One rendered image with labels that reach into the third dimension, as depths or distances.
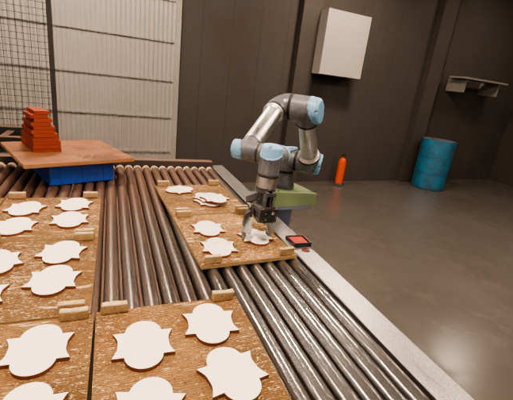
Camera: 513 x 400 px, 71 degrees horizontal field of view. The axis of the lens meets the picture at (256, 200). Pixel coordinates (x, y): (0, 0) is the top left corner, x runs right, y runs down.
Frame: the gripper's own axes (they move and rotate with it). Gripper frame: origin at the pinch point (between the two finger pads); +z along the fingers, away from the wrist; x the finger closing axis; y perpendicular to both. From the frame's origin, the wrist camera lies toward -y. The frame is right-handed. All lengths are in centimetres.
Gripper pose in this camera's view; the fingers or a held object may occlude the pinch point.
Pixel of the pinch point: (255, 236)
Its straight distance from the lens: 136.2
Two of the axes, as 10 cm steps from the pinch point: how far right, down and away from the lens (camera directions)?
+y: 4.0, 3.5, -8.5
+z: -1.5, 9.4, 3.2
